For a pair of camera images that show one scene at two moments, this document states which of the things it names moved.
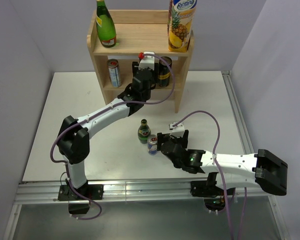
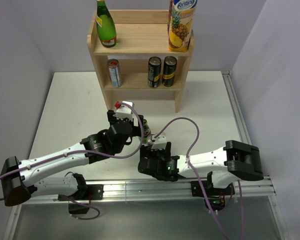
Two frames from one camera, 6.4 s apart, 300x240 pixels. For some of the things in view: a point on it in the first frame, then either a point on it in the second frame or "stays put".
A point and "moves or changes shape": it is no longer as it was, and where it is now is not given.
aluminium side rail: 238,115 stays put
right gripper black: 162,137 → 146,150
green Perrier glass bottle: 105,28 stays put
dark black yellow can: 164,71 moves or changes shape
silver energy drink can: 115,73 stays put
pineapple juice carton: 180,19 stays put
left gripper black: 135,68 → 137,130
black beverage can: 156,70 stays put
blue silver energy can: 152,141 stays put
